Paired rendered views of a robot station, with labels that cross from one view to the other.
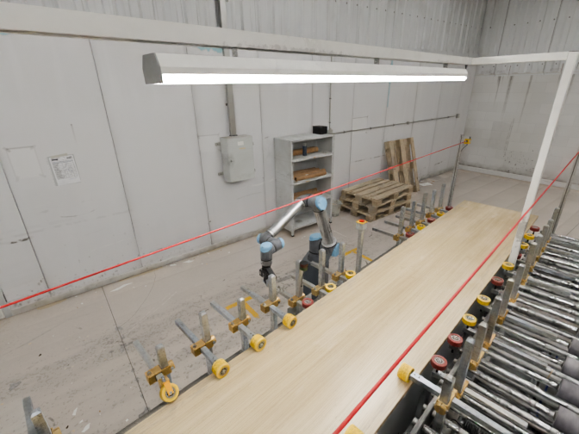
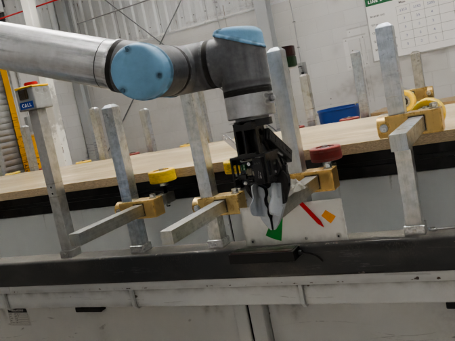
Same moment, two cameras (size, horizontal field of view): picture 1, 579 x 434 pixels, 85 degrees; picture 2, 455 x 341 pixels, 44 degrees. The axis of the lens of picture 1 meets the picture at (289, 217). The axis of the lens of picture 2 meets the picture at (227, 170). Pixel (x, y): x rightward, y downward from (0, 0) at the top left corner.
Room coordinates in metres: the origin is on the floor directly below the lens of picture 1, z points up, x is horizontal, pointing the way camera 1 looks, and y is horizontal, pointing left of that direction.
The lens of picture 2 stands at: (2.50, 1.14, 1.07)
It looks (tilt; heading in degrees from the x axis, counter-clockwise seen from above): 7 degrees down; 250
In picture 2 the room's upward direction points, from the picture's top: 11 degrees counter-clockwise
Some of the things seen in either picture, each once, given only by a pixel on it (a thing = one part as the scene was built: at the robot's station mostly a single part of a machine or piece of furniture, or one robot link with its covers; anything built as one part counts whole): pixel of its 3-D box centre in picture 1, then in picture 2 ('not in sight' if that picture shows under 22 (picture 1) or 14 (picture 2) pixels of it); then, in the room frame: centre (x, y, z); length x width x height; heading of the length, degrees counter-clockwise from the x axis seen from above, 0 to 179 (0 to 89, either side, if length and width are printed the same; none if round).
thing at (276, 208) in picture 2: not in sight; (273, 207); (2.08, 0.20, 0.86); 0.06 x 0.03 x 0.09; 43
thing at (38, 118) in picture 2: (359, 251); (53, 183); (2.42, -0.61, 0.93); 0.05 x 0.05 x 0.45; 44
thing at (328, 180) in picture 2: (297, 300); (309, 180); (1.87, -0.04, 0.85); 0.14 x 0.06 x 0.05; 134
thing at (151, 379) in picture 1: (160, 371); not in sight; (1.18, 0.68, 0.95); 0.14 x 0.06 x 0.05; 134
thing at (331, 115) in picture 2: not in sight; (343, 132); (-1.38, -5.07, 0.36); 0.59 x 0.57 x 0.73; 37
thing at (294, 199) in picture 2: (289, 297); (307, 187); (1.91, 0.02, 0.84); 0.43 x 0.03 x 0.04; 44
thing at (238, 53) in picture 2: (266, 251); (241, 61); (2.08, 0.18, 1.14); 0.10 x 0.09 x 0.12; 140
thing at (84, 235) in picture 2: (330, 272); (128, 216); (2.26, -0.34, 0.82); 0.44 x 0.03 x 0.04; 44
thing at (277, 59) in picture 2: (299, 288); (293, 147); (1.89, -0.06, 0.93); 0.04 x 0.04 x 0.48; 44
